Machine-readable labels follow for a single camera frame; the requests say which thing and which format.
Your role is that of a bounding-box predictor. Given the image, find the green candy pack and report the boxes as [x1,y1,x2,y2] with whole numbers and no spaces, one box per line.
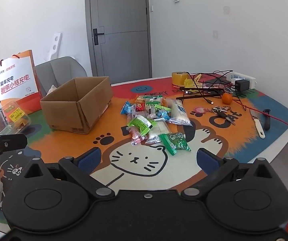
[159,132,191,156]

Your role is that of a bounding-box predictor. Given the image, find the pink purple jelly pack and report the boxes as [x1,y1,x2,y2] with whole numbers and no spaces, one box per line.
[126,126,147,146]

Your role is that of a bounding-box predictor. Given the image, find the long white bread pack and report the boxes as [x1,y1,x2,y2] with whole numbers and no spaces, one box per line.
[167,98,191,126]

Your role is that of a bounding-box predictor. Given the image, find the white cake bar pack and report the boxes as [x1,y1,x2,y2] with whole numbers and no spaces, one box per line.
[146,120,171,145]

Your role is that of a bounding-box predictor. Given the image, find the green round snack pack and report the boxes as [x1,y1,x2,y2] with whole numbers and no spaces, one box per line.
[127,114,155,136]

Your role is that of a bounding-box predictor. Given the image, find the blue triangular snack pack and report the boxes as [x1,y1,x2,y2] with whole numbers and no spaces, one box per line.
[120,101,136,115]

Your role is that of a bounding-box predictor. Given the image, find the red candy bar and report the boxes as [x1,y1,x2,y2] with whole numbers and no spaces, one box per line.
[134,102,145,112]

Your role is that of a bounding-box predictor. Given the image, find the orange cracker pack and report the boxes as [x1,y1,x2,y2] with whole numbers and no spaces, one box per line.
[135,95,148,103]

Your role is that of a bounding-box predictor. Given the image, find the green white biscuit pack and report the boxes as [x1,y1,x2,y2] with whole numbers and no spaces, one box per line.
[144,95,163,119]

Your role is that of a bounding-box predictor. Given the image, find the clear plastic fruit container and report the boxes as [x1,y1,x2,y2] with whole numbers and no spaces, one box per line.
[0,101,31,135]

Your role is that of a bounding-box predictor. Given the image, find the bunch of keys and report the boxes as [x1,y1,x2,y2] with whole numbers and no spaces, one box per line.
[205,106,235,126]

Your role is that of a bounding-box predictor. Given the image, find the brown cardboard box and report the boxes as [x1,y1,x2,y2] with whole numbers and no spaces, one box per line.
[40,76,113,134]

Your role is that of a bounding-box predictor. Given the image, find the orange white paper bag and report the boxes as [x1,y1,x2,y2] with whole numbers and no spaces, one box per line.
[0,50,42,114]

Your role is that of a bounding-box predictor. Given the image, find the orange mandarin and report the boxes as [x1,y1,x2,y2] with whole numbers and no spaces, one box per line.
[221,93,233,105]

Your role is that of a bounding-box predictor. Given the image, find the cat cartoon table mat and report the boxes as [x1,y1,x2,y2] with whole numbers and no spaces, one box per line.
[0,78,288,192]

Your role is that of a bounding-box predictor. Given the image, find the blue green candy packs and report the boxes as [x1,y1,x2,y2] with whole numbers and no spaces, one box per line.
[155,104,171,121]

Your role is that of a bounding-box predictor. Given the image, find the black metal stand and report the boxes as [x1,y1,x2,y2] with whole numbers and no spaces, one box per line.
[176,88,225,101]

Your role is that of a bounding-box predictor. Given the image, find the polka dot cushion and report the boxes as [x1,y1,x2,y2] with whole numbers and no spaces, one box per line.
[47,85,57,95]

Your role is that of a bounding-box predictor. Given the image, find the black power adapter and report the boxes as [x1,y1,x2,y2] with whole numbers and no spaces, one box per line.
[234,79,250,93]

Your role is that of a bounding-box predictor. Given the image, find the yellow plastic wrapper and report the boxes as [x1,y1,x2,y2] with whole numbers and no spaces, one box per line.
[184,74,204,89]

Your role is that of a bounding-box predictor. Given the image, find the white power strip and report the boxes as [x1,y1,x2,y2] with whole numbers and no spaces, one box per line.
[226,71,257,89]

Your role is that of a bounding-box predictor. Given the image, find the grey chair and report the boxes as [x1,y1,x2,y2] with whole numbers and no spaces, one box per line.
[35,57,87,97]

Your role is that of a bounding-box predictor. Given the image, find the yellow tape roll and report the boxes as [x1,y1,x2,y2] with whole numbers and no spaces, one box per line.
[172,72,191,87]

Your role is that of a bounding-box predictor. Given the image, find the white perforated panel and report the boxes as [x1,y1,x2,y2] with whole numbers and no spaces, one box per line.
[48,32,62,60]

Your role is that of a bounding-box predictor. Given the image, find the grey door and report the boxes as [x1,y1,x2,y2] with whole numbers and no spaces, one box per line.
[85,0,152,84]

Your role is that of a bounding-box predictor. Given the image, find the pink keychain charm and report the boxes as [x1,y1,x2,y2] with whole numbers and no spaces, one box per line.
[194,107,205,114]

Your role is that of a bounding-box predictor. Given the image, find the white handled knife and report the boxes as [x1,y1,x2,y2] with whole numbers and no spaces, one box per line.
[249,109,266,139]

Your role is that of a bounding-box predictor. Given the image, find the black usb cable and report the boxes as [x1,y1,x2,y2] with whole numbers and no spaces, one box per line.
[182,69,235,105]

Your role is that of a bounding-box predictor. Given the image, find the red wire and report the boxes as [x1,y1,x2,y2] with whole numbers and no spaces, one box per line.
[230,90,288,149]

